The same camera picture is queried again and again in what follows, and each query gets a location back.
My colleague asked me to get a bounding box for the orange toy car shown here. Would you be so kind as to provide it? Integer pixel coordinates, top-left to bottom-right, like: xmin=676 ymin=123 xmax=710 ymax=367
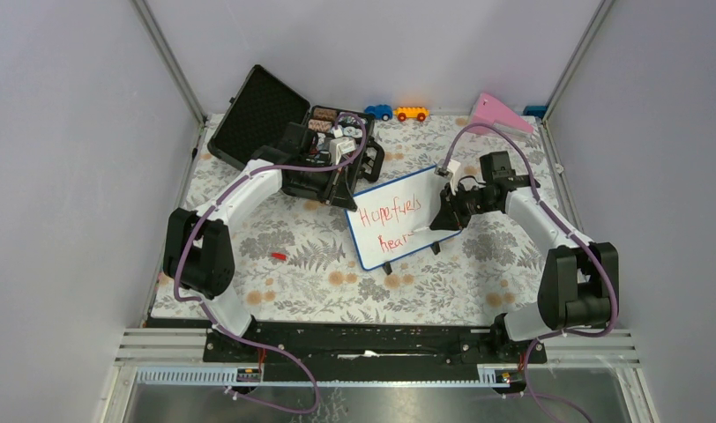
xmin=393 ymin=107 xmax=429 ymax=122

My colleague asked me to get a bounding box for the blue framed whiteboard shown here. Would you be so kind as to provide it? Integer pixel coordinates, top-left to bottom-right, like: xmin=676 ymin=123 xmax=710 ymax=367
xmin=345 ymin=167 xmax=460 ymax=271

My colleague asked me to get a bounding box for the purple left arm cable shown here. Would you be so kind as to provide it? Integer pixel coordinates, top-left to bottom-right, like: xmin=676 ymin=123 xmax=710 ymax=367
xmin=174 ymin=110 xmax=366 ymax=414

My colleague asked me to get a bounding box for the pink plastic stand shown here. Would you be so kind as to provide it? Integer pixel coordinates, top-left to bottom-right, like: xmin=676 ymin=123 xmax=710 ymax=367
xmin=467 ymin=93 xmax=534 ymax=137

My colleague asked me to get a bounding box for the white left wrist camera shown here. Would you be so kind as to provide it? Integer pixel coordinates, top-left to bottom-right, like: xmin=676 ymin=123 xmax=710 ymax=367
xmin=328 ymin=126 xmax=362 ymax=166

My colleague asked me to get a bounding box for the black poker chip case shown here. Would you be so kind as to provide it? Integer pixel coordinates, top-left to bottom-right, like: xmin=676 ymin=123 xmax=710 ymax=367
xmin=208 ymin=64 xmax=384 ymax=199

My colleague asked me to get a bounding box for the blue block in corner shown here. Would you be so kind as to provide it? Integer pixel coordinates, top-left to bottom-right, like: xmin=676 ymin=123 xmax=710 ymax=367
xmin=522 ymin=105 xmax=548 ymax=119

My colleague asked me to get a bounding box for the blue toy car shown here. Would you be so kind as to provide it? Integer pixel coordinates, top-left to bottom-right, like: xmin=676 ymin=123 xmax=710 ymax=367
xmin=364 ymin=104 xmax=393 ymax=121

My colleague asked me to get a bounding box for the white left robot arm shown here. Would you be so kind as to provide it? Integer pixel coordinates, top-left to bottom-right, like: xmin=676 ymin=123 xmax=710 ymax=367
xmin=162 ymin=119 xmax=378 ymax=362

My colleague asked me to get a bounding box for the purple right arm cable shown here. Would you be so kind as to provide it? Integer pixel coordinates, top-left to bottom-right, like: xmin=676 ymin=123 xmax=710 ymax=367
xmin=439 ymin=122 xmax=620 ymax=340

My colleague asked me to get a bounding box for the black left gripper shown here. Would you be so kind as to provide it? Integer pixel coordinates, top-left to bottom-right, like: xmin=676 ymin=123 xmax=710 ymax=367
xmin=293 ymin=158 xmax=357 ymax=212

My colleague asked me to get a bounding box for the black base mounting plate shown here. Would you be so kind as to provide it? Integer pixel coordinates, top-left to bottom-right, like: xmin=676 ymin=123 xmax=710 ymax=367
xmin=203 ymin=321 xmax=547 ymax=382

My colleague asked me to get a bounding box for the floral tablecloth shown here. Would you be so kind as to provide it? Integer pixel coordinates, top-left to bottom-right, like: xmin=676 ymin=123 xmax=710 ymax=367
xmin=153 ymin=114 xmax=575 ymax=328

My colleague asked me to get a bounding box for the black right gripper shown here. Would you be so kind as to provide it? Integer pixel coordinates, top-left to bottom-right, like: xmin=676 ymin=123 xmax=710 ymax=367
xmin=430 ymin=182 xmax=499 ymax=233

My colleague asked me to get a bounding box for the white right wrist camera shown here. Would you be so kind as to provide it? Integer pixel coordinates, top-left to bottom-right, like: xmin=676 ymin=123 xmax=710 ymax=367
xmin=435 ymin=160 xmax=462 ymax=196

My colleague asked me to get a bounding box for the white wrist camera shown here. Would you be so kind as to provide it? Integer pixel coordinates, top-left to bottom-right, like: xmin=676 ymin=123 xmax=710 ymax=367
xmin=328 ymin=126 xmax=362 ymax=166
xmin=435 ymin=160 xmax=462 ymax=196

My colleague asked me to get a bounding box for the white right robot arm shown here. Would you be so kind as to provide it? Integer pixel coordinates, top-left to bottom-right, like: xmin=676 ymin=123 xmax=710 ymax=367
xmin=429 ymin=152 xmax=619 ymax=363

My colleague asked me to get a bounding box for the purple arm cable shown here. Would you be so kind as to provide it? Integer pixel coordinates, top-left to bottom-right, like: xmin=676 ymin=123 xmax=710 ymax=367
xmin=174 ymin=110 xmax=366 ymax=414
xmin=439 ymin=122 xmax=620 ymax=340

